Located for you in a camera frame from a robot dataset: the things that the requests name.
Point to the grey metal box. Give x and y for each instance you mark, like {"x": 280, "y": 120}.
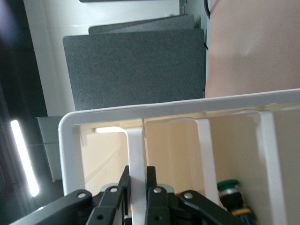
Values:
{"x": 49, "y": 140}

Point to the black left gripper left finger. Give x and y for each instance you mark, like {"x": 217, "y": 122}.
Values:
{"x": 110, "y": 206}

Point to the white light strip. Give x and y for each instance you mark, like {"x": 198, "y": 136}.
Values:
{"x": 23, "y": 157}

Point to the large grey felt panel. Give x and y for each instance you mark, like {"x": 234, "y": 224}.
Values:
{"x": 133, "y": 70}

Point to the green push button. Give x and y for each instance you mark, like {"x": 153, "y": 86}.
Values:
{"x": 228, "y": 185}

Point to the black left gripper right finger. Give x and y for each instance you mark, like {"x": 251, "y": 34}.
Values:
{"x": 159, "y": 206}

